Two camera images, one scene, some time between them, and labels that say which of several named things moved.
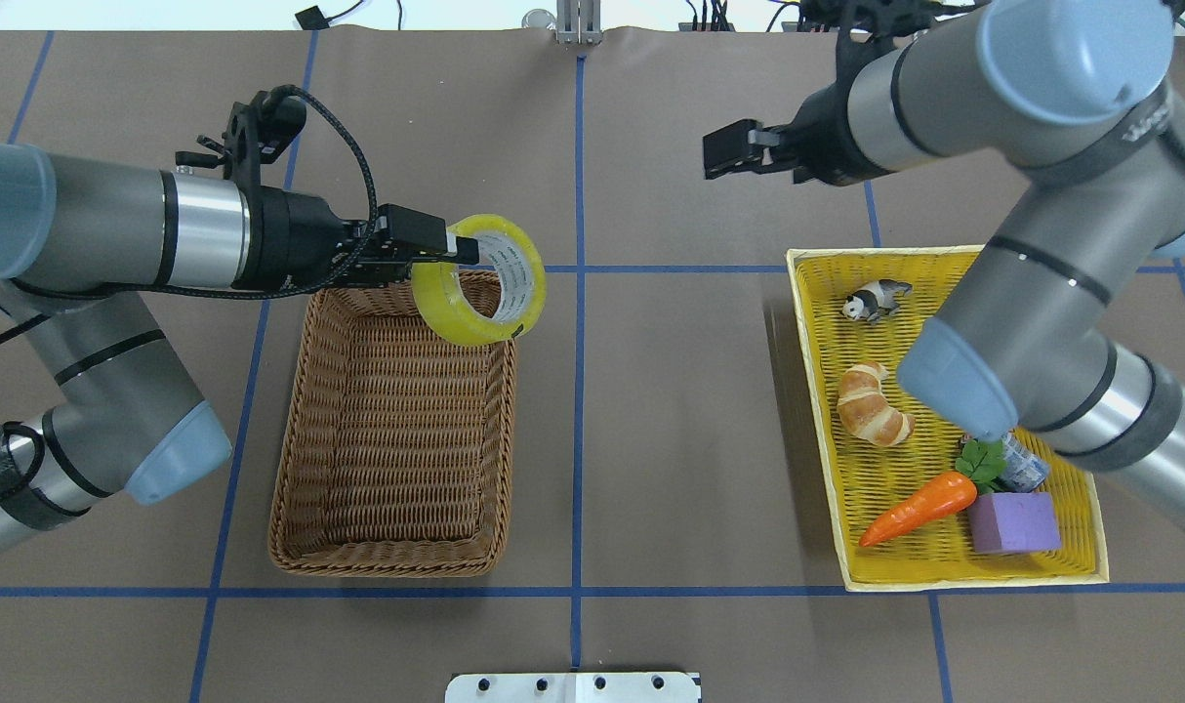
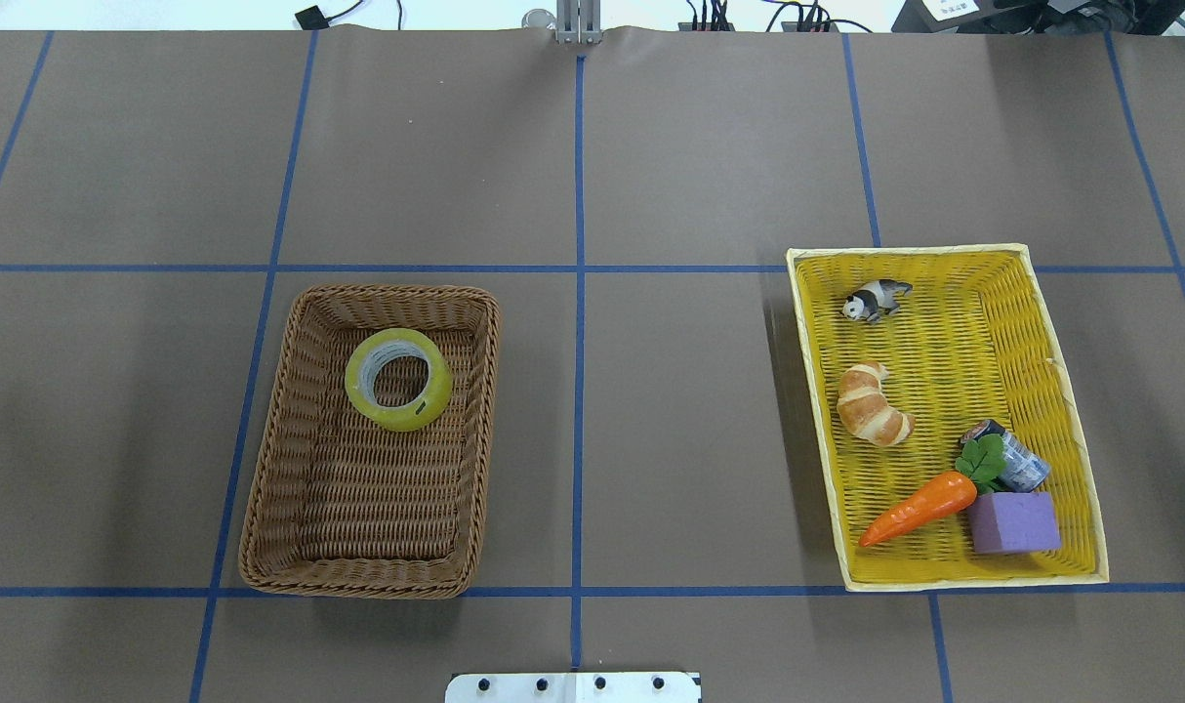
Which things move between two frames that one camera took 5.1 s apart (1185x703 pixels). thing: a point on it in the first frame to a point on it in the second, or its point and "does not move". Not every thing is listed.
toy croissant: (864, 409) does not move
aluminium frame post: (579, 21) does not move
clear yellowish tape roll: (505, 244) to (361, 370)
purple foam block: (1013, 521) does not move
